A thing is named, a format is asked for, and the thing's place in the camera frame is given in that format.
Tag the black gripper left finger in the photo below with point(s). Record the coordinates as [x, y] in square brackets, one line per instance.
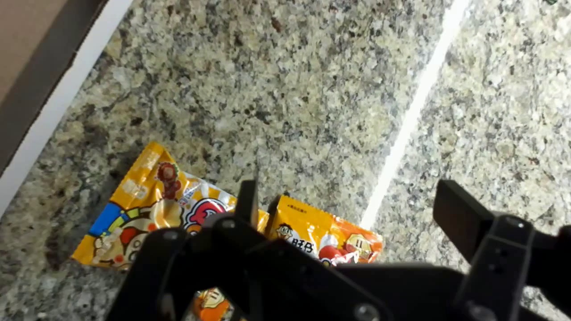
[268, 261]

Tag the yellow cartoon candy sachet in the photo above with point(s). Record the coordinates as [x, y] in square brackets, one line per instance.
[321, 232]
[143, 207]

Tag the shallow brown cardboard box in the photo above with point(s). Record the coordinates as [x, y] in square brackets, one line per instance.
[23, 36]

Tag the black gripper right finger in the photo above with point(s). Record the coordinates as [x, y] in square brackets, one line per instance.
[500, 261]

